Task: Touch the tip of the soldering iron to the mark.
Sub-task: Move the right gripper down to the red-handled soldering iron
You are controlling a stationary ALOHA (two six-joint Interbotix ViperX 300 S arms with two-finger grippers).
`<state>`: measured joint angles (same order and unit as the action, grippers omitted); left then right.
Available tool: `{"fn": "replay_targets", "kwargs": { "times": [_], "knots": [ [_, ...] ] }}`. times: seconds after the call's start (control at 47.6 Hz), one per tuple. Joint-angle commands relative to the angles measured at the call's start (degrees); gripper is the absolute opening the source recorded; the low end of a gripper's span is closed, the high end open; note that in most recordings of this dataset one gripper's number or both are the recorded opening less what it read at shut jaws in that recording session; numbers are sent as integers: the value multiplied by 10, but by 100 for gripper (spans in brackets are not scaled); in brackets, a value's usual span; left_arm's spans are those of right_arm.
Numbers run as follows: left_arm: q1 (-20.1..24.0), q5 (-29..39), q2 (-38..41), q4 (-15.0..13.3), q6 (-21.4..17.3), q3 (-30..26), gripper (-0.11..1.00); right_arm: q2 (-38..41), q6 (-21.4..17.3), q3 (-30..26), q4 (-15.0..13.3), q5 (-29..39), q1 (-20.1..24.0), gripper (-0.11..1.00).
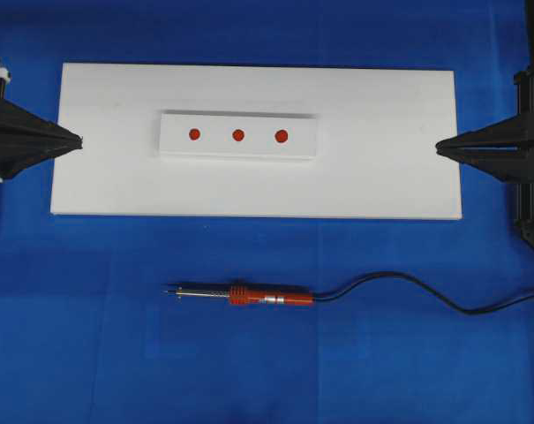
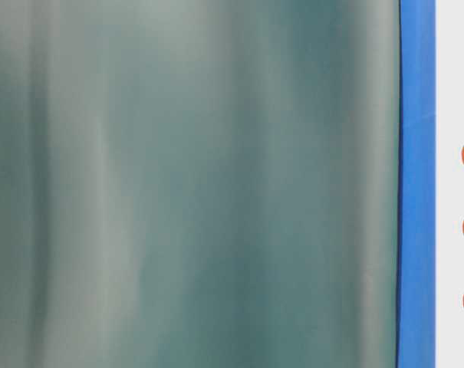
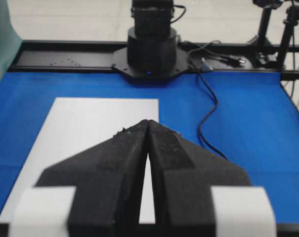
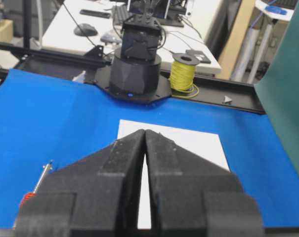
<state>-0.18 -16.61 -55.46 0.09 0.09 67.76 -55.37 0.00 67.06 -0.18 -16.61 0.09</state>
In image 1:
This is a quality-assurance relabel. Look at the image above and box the red handled soldering iron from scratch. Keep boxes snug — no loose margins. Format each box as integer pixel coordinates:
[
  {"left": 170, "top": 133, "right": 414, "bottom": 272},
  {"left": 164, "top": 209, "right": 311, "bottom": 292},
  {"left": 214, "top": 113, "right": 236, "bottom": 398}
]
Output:
[{"left": 162, "top": 283, "right": 315, "bottom": 307}]

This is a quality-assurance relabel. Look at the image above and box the small white raised block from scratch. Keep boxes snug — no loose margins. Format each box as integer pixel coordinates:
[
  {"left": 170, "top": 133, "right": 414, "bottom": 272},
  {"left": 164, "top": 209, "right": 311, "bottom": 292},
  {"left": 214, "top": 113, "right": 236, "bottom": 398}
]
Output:
[{"left": 158, "top": 110, "right": 318, "bottom": 162}]

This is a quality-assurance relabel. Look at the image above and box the large white base board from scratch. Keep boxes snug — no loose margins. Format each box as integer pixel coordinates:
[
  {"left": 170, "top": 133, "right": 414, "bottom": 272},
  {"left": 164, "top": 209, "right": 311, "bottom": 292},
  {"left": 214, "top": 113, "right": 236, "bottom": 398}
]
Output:
[{"left": 50, "top": 64, "right": 463, "bottom": 220}]

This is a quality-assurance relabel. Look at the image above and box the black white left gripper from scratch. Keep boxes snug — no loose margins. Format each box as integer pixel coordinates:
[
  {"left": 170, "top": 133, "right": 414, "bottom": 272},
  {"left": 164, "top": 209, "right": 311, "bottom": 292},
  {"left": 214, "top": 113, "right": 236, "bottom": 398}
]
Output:
[{"left": 0, "top": 65, "right": 82, "bottom": 183}]

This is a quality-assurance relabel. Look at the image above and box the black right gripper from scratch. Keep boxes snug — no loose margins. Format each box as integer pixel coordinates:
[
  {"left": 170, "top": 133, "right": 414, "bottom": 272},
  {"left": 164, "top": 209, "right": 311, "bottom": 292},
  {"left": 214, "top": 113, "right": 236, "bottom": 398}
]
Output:
[{"left": 434, "top": 0, "right": 534, "bottom": 266}]

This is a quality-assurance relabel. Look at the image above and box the black soldering iron cable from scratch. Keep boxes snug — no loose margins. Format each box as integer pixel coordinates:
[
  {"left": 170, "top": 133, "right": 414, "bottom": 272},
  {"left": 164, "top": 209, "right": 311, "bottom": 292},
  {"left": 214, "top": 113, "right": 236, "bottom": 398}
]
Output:
[{"left": 311, "top": 271, "right": 534, "bottom": 317}]

